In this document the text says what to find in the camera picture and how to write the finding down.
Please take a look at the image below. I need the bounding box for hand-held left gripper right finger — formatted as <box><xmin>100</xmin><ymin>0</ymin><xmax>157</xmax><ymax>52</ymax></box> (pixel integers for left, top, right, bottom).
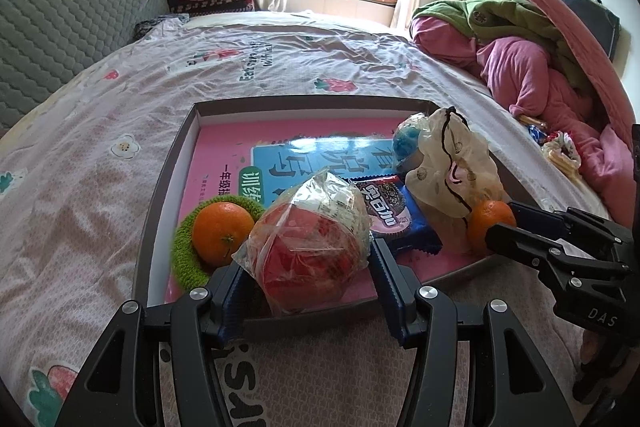
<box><xmin>369</xmin><ymin>238</ymin><xmax>578</xmax><ymax>427</ymax></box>

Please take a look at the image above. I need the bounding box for orange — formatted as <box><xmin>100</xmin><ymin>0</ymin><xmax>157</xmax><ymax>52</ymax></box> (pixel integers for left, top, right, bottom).
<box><xmin>191</xmin><ymin>202</ymin><xmax>256</xmax><ymax>267</ymax></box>
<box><xmin>466</xmin><ymin>200</ymin><xmax>517</xmax><ymax>253</ymax></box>

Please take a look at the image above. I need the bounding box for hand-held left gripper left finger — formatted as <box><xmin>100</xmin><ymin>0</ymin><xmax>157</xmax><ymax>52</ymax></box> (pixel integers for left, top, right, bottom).
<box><xmin>54</xmin><ymin>264</ymin><xmax>248</xmax><ymax>427</ymax></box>

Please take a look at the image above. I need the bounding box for small bagged red fruit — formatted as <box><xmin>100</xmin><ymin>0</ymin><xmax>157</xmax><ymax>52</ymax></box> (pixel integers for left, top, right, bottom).
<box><xmin>392</xmin><ymin>113</ymin><xmax>431</xmax><ymax>172</ymax></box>

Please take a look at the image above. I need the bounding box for dark checkered folded blanket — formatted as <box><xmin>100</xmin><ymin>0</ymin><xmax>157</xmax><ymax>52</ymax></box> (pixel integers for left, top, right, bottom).
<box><xmin>167</xmin><ymin>0</ymin><xmax>256</xmax><ymax>14</ymax></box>

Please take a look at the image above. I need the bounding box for person's right hand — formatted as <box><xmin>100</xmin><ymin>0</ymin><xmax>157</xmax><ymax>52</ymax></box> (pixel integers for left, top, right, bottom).
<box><xmin>580</xmin><ymin>329</ymin><xmax>608</xmax><ymax>368</ymax></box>

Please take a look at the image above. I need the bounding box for green fuzzy scrunchie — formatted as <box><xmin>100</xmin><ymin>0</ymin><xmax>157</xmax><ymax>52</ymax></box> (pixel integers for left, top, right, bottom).
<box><xmin>171</xmin><ymin>196</ymin><xmax>266</xmax><ymax>290</ymax></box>

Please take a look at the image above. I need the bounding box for cream dotted drawstring pouch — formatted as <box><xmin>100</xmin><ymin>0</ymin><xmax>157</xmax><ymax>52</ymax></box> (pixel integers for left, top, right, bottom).
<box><xmin>404</xmin><ymin>107</ymin><xmax>506</xmax><ymax>254</ymax></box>

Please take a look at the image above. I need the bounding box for green blanket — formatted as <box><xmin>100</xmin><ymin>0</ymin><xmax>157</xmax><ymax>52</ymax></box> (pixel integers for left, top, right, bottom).
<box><xmin>412</xmin><ymin>0</ymin><xmax>591</xmax><ymax>88</ymax></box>

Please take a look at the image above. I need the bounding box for pink and green bedding pile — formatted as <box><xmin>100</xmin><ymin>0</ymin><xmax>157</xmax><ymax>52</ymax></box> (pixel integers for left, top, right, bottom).
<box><xmin>410</xmin><ymin>16</ymin><xmax>636</xmax><ymax>212</ymax></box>

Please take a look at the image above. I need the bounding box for yellow biscuit pack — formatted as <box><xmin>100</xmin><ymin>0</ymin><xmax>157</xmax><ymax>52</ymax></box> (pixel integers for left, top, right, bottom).
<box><xmin>542</xmin><ymin>144</ymin><xmax>583</xmax><ymax>180</ymax></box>

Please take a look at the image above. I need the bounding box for dark blue patterned cloth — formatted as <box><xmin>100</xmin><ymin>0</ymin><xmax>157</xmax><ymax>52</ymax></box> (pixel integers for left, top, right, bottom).
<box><xmin>135</xmin><ymin>13</ymin><xmax>191</xmax><ymax>38</ymax></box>

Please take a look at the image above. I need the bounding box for floral wrapper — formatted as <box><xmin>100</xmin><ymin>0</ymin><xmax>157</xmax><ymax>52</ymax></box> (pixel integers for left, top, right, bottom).
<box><xmin>547</xmin><ymin>132</ymin><xmax>581</xmax><ymax>168</ymax></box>

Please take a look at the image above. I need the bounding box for blue cookie packet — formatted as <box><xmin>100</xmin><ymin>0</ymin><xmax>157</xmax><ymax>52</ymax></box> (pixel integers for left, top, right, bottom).
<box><xmin>352</xmin><ymin>174</ymin><xmax>444</xmax><ymax>256</ymax></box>

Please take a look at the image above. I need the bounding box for grey cardboard box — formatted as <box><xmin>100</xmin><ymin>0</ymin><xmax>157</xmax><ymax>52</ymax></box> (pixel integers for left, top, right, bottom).
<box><xmin>131</xmin><ymin>94</ymin><xmax>516</xmax><ymax>333</ymax></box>

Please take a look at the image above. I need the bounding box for grey quilted headboard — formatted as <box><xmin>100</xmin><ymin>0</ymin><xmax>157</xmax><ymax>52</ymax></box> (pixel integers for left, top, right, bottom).
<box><xmin>0</xmin><ymin>0</ymin><xmax>168</xmax><ymax>132</ymax></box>

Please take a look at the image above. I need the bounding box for pink quilted comforter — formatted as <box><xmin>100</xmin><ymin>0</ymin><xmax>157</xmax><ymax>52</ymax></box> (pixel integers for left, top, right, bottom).
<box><xmin>481</xmin><ymin>0</ymin><xmax>633</xmax><ymax>158</ymax></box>

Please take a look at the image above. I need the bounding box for labelled bagged red fruit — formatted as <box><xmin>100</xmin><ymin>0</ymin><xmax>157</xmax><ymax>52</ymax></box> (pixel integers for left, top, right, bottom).
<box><xmin>231</xmin><ymin>169</ymin><xmax>373</xmax><ymax>317</ymax></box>

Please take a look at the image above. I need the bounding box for black television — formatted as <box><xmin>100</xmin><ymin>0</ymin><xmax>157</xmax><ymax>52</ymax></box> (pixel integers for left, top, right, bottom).
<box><xmin>552</xmin><ymin>0</ymin><xmax>621</xmax><ymax>60</ymax></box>

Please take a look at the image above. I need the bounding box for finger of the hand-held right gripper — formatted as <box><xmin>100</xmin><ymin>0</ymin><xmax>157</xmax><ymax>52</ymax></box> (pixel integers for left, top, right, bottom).
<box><xmin>507</xmin><ymin>202</ymin><xmax>627</xmax><ymax>241</ymax></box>
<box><xmin>485</xmin><ymin>223</ymin><xmax>631</xmax><ymax>287</ymax></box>

